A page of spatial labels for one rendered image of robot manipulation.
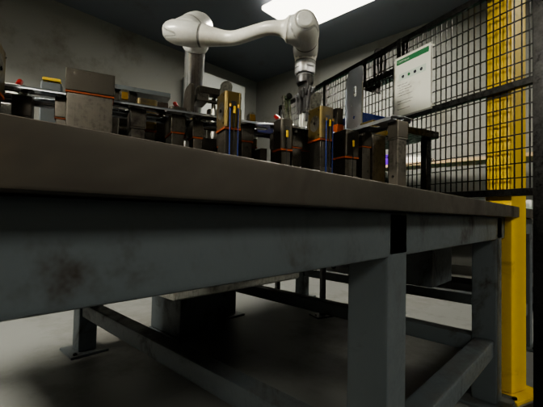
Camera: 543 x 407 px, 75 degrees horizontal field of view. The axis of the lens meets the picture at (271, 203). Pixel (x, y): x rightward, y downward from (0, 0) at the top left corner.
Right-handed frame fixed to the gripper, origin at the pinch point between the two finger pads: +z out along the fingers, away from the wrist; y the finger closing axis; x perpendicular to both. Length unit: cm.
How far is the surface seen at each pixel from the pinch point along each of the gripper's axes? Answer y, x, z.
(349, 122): -1.7, 26.5, -4.1
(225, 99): 21.7, -43.3, 3.9
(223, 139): 19.6, -42.9, 16.3
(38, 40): -292, -133, -128
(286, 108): -15.2, -0.2, -9.8
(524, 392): 54, 65, 104
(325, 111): 25.1, -6.9, 2.6
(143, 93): -27, -63, -9
